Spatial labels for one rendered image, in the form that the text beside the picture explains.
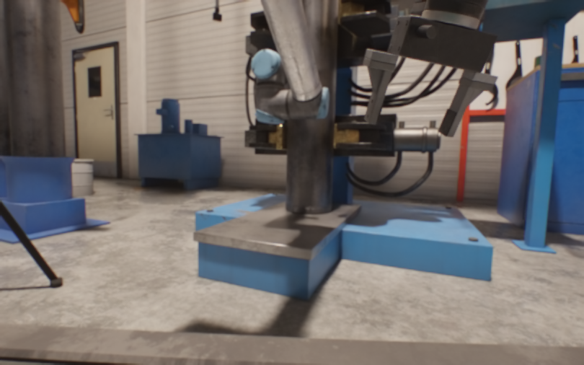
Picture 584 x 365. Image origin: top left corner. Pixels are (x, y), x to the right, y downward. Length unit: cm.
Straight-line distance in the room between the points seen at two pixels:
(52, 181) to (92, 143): 408
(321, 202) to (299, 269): 49
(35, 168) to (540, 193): 234
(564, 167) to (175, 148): 328
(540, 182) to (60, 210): 230
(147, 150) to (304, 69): 318
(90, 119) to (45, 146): 411
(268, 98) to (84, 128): 529
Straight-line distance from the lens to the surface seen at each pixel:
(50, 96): 188
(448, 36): 48
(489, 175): 333
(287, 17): 71
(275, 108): 92
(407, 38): 46
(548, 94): 173
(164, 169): 363
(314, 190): 124
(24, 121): 187
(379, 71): 47
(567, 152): 222
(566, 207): 224
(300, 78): 80
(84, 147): 607
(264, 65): 95
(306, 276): 84
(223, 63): 418
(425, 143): 132
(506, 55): 344
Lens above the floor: 39
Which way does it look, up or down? 5 degrees down
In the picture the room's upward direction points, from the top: 1 degrees clockwise
